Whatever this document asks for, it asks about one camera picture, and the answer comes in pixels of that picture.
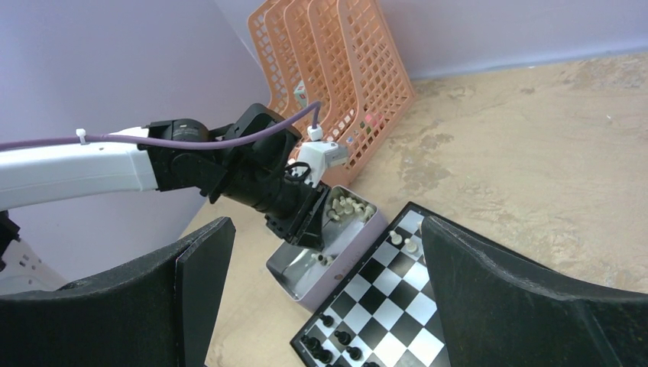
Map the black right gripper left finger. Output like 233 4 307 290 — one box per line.
1 217 235 366

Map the green white small box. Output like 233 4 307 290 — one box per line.
293 80 308 108

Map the black white chess board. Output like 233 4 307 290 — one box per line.
290 202 451 366

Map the pink metal tin box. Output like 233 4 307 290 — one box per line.
265 186 387 312

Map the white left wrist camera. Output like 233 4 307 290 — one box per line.
296 125 348 187

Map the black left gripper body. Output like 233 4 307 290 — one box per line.
222 172 330 251

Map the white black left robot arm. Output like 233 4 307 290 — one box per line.
1 102 330 251

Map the orange plastic file organizer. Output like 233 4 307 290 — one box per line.
248 1 415 186

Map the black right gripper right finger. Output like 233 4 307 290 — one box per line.
422 216 647 366

